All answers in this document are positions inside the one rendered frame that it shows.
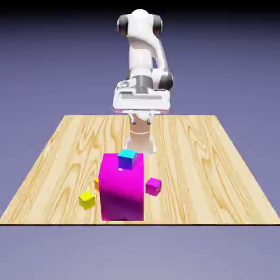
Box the small yellow cube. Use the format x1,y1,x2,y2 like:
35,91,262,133
78,190,96,211

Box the small cyan cube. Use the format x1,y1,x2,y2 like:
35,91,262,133
118,149,138,171

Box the small magenta cube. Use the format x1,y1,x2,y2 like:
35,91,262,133
145,177,163,197

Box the large magenta box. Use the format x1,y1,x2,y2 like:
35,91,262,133
98,152,145,221

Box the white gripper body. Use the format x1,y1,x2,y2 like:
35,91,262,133
112,86,171,115

